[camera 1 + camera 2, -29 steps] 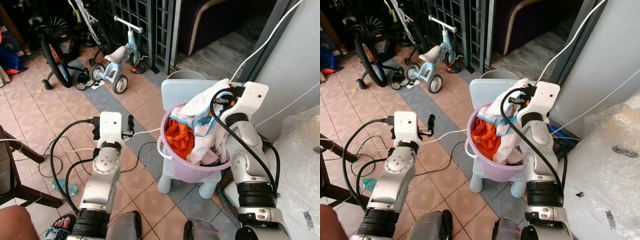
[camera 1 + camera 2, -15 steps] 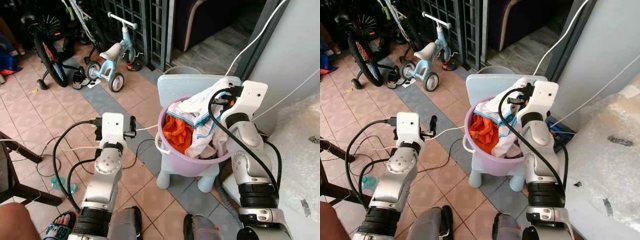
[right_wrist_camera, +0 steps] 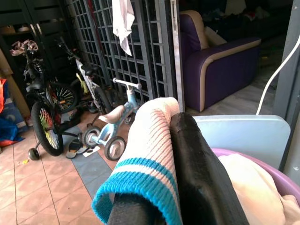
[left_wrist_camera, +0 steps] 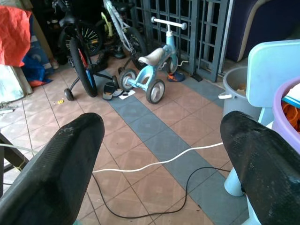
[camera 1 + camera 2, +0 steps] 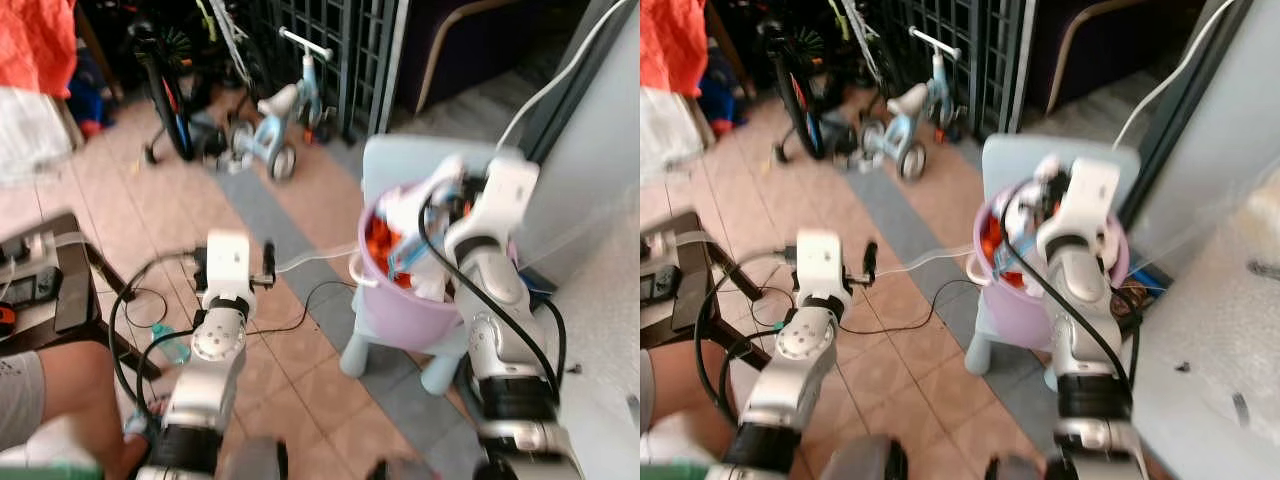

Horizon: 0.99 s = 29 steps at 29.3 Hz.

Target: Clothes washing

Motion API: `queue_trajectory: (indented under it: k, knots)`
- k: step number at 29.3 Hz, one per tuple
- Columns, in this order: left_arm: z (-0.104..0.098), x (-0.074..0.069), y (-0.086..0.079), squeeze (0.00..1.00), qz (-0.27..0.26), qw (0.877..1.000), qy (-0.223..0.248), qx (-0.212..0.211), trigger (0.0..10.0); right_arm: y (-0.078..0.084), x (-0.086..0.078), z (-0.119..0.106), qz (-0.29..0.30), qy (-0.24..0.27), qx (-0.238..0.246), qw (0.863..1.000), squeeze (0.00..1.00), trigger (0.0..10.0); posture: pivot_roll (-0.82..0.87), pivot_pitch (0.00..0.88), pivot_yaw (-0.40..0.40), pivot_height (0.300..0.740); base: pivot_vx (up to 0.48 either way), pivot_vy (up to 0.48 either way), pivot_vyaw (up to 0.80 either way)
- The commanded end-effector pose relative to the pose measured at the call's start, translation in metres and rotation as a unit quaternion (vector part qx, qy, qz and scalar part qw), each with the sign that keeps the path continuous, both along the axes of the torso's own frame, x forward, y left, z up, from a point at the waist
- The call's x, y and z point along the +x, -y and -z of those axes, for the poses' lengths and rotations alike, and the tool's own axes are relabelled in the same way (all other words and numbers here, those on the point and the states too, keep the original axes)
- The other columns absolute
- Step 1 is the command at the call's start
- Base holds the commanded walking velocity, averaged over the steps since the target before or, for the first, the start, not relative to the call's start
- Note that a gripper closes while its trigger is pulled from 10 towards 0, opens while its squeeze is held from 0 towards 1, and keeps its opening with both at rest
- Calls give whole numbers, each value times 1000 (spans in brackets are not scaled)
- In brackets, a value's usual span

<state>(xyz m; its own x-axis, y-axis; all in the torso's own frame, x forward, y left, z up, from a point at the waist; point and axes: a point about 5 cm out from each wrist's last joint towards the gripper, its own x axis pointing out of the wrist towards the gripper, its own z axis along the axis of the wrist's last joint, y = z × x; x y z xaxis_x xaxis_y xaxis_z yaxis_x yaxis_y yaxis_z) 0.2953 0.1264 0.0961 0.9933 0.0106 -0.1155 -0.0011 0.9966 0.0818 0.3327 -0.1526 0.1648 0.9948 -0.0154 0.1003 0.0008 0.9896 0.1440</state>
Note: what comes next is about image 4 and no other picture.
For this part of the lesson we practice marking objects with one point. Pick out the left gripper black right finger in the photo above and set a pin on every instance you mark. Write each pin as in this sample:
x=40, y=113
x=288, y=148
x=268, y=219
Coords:
x=264, y=168

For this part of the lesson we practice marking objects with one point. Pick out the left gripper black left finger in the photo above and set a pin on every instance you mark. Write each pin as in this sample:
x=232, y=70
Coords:
x=54, y=173

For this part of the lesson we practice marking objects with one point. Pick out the white cloth with blue trim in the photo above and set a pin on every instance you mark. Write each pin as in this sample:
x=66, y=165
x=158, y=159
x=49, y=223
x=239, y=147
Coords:
x=293, y=95

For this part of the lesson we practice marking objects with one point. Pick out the dark metal stand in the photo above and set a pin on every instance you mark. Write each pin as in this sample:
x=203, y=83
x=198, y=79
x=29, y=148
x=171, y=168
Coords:
x=14, y=150

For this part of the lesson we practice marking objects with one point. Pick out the purple plastic basin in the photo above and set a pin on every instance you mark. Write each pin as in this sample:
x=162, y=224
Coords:
x=280, y=117

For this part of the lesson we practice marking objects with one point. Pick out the orange garment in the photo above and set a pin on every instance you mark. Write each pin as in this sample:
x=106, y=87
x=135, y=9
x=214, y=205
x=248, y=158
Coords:
x=291, y=114

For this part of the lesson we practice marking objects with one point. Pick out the small yellow scrap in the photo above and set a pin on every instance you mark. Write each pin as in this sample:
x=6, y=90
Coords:
x=61, y=101

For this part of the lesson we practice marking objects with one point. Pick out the grey plastic bucket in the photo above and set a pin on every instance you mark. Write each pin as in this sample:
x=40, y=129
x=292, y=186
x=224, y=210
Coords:
x=232, y=103

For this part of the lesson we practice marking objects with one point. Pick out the light blue plastic chair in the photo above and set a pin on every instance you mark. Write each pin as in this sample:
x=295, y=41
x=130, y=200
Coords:
x=269, y=70

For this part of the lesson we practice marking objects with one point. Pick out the white plastic sheet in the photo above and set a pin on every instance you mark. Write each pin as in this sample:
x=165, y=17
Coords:
x=9, y=82

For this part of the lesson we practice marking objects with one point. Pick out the white paper sheet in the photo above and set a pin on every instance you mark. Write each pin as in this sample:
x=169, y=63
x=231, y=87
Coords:
x=127, y=94

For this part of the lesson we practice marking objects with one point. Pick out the black children's bicycle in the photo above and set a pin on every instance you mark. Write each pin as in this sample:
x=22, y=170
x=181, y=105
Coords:
x=82, y=68

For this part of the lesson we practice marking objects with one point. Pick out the blue printed bag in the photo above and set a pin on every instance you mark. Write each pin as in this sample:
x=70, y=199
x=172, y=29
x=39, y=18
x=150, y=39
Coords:
x=37, y=61

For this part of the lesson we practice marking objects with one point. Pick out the orange and blue shoe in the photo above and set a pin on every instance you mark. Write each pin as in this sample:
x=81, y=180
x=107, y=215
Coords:
x=175, y=77

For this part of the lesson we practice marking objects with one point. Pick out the light blue toddler tricycle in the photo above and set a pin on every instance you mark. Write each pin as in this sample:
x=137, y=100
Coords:
x=143, y=75

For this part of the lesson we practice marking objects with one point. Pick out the red orange tarp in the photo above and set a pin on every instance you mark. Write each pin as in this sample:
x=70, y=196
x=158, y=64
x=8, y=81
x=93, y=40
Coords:
x=14, y=35

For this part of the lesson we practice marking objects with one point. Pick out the blue grey metal gate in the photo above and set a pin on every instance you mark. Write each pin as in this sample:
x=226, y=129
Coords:
x=199, y=35

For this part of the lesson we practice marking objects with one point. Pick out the navy armchair with beige trim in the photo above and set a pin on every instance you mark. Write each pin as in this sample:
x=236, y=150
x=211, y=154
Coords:
x=269, y=18

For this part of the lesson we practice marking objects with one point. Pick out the white grey bicycle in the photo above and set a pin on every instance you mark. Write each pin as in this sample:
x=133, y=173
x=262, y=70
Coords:
x=117, y=23

